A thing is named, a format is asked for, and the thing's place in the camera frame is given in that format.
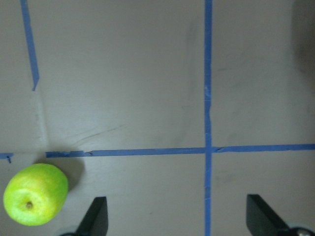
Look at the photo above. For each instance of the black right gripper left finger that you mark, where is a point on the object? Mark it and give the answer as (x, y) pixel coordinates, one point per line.
(95, 222)

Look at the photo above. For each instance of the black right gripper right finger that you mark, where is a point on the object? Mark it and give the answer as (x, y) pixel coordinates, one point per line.
(262, 220)

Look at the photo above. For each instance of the green apple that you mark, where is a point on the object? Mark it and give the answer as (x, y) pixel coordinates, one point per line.
(36, 194)

